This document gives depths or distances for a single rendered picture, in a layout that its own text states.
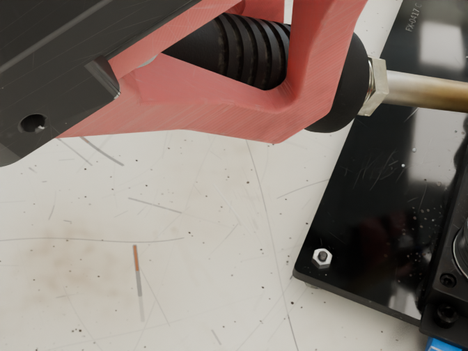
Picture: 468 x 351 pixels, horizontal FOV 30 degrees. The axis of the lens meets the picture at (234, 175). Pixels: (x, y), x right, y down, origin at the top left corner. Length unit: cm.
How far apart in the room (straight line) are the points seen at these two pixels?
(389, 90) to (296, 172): 9
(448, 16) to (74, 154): 15
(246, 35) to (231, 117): 2
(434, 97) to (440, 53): 11
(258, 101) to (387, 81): 5
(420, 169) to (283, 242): 5
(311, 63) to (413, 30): 18
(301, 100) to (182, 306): 11
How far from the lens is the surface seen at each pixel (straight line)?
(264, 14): 19
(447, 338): 26
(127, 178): 29
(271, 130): 18
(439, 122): 31
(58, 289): 27
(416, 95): 22
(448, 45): 34
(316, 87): 17
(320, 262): 26
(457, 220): 27
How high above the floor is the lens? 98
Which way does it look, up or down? 52 degrees down
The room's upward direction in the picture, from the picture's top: 11 degrees clockwise
